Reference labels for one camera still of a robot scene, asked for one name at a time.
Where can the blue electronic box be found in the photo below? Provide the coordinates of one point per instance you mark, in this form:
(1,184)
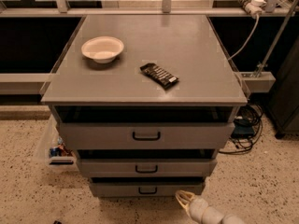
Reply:
(242,132)

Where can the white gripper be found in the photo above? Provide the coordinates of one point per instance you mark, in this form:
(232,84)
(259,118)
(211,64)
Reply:
(198,208)

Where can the dark grey side cabinet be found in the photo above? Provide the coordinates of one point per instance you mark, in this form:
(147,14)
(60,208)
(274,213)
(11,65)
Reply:
(283,106)

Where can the white paper bowl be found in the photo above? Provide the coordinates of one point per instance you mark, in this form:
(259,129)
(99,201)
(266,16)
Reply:
(102,49)

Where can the grey middle drawer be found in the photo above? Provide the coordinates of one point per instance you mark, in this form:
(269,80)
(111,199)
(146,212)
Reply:
(146,162)

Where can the black snack bar wrapper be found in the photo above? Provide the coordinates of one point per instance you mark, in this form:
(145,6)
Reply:
(159,75)

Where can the grey top drawer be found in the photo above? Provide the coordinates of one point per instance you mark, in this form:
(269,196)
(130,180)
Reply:
(155,127)

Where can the grey bottom drawer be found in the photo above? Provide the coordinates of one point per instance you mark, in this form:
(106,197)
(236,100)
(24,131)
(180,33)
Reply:
(144,186)

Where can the grey drawer cabinet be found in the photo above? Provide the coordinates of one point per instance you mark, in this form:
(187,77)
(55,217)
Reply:
(183,45)

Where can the clear plastic storage box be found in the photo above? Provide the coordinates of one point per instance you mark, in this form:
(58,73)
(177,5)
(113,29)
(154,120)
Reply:
(52,152)

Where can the white power strip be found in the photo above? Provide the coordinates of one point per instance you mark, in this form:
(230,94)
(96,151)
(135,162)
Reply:
(252,7)

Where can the diagonal metal rod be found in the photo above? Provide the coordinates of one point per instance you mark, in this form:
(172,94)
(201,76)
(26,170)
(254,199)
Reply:
(258,71)

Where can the grey drawer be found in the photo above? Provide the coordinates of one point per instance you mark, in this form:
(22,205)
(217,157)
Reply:
(144,186)
(155,127)
(146,162)

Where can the small black floor object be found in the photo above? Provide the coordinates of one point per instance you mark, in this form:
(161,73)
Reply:
(57,222)

